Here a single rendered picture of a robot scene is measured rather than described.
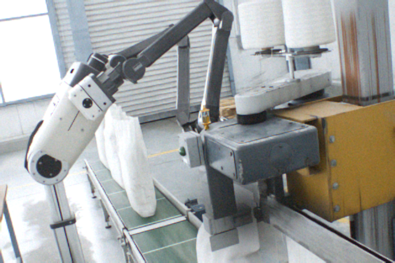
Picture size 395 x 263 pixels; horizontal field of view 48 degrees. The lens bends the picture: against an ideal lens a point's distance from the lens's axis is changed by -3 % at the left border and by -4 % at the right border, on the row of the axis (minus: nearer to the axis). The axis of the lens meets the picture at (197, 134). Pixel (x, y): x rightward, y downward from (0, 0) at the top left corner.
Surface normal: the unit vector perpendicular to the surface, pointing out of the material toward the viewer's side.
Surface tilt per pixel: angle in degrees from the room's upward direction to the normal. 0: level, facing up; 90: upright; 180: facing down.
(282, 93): 90
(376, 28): 90
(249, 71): 91
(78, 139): 115
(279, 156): 90
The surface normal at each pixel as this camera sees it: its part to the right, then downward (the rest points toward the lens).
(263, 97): 0.70, 0.06
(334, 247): -0.93, 0.22
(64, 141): 0.02, 0.62
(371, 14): 0.35, 0.16
